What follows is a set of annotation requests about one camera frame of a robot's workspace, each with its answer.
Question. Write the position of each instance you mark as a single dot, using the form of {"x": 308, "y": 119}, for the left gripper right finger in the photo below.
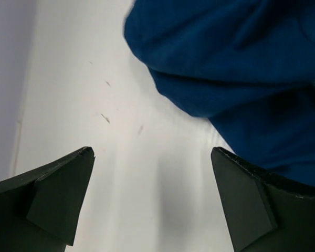
{"x": 264, "y": 211}

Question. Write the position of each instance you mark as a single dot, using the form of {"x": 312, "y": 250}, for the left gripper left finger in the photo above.
{"x": 39, "y": 209}

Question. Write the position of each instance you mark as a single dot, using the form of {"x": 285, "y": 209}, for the blue t shirt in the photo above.
{"x": 247, "y": 66}

